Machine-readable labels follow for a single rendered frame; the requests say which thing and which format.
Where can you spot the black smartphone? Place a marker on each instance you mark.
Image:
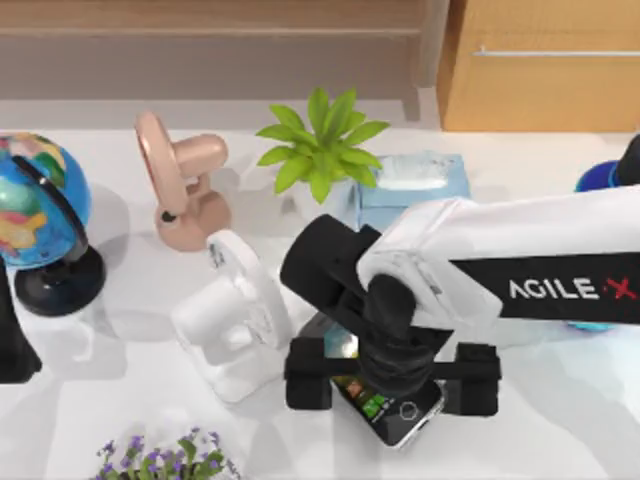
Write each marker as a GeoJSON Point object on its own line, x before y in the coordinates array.
{"type": "Point", "coordinates": [402, 420]}

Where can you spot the white desk fan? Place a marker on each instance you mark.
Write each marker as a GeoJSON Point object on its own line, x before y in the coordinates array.
{"type": "Point", "coordinates": [240, 320]}

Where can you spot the purple flower plant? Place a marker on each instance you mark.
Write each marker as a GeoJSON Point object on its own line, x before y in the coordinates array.
{"type": "Point", "coordinates": [165, 457]}

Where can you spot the light blue tissue box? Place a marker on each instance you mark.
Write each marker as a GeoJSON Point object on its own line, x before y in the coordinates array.
{"type": "Point", "coordinates": [425, 185]}

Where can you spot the green leafy plant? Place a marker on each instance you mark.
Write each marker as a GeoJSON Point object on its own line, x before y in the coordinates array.
{"type": "Point", "coordinates": [320, 150]}

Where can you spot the pink desk fan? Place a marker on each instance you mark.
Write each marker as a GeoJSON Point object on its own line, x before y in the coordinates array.
{"type": "Point", "coordinates": [187, 185]}

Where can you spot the blue round object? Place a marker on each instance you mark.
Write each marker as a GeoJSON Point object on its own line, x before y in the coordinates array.
{"type": "Point", "coordinates": [595, 177]}

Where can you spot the wooden cupboard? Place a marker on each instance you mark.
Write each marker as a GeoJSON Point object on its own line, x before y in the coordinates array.
{"type": "Point", "coordinates": [540, 95]}

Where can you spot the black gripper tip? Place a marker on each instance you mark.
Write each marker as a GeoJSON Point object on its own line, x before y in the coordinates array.
{"type": "Point", "coordinates": [15, 340]}

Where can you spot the blue globe on black stand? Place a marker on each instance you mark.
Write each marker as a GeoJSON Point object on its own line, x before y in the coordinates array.
{"type": "Point", "coordinates": [35, 200]}

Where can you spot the wooden open shelves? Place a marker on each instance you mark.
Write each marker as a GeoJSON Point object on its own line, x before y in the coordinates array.
{"type": "Point", "coordinates": [200, 45]}

